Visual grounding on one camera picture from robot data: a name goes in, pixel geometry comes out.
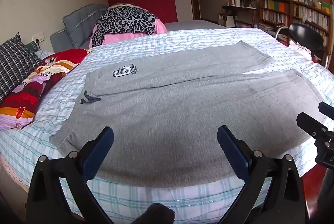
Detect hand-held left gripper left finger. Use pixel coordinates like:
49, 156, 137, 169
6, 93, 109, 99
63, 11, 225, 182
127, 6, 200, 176
26, 126, 115, 224

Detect dark fuzzy cloth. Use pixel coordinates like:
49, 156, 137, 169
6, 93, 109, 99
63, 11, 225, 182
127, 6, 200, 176
132, 202, 176, 224

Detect wooden bookshelf with books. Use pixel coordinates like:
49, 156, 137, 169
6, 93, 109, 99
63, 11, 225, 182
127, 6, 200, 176
258, 0, 333, 43

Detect black white plaid pillow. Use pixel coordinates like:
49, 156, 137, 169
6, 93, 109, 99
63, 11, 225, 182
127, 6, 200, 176
0, 32, 42, 104

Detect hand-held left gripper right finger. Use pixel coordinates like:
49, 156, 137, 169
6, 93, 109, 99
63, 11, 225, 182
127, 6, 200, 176
217, 125, 306, 224

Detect white cloth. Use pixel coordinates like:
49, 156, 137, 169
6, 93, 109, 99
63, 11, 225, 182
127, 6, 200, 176
288, 40, 312, 57

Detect pale blue pillow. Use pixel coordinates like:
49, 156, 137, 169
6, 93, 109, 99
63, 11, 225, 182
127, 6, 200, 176
34, 50, 54, 60

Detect person's right forearm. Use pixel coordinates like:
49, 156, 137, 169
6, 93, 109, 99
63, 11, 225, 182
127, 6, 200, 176
317, 169, 334, 224

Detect wooden desk with shelf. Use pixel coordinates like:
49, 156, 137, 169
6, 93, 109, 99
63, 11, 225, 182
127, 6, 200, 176
221, 0, 259, 27

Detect grey sweat pants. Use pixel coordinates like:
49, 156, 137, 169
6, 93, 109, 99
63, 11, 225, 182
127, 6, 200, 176
49, 40, 324, 188

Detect red floral quilt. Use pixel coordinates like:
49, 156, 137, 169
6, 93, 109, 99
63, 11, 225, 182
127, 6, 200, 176
0, 49, 88, 130

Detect leopard print blanket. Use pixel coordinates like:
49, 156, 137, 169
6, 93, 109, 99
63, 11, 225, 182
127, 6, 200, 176
92, 6, 157, 48

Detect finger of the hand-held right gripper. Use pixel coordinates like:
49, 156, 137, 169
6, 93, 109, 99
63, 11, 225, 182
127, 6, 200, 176
297, 112, 334, 141
318, 102, 334, 120

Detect bed with plaid sheet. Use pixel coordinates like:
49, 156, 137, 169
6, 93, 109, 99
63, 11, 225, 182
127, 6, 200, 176
0, 28, 334, 224

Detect black chair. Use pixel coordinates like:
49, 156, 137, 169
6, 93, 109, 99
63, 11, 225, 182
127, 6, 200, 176
274, 23, 330, 68

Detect grey padded headboard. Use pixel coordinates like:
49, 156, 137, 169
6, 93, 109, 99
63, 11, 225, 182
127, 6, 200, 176
50, 3, 109, 53

